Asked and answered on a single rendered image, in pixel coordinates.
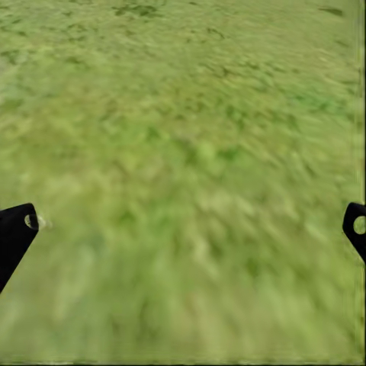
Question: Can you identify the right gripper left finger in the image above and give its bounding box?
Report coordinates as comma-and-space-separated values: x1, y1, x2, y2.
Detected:
0, 203, 46, 293

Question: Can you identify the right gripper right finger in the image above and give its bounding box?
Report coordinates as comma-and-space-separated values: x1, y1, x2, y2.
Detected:
343, 203, 366, 262

